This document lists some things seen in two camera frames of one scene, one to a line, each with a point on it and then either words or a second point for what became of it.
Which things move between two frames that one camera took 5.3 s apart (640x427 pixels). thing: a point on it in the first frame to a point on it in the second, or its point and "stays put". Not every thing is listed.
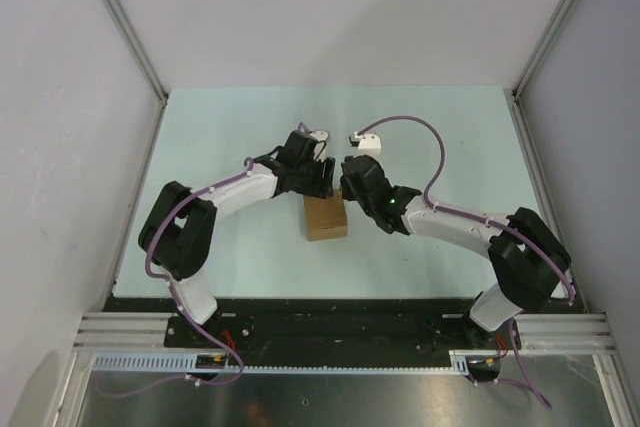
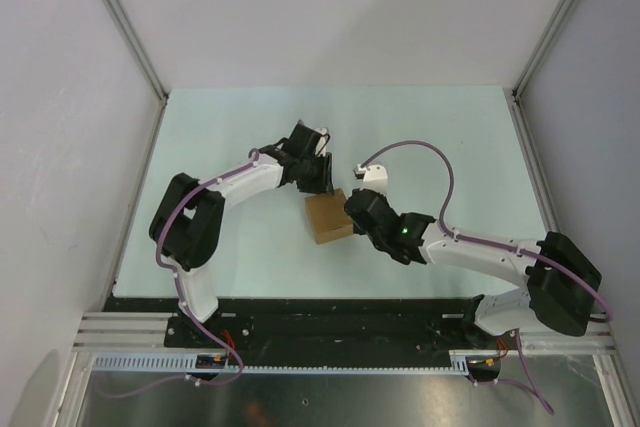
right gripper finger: [348, 180] to [350, 207]
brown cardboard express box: [325, 218] stays put
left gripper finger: [316, 189] stays put
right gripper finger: [355, 213] to [374, 236]
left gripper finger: [328, 172] stays put
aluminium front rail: [146, 331] stays put
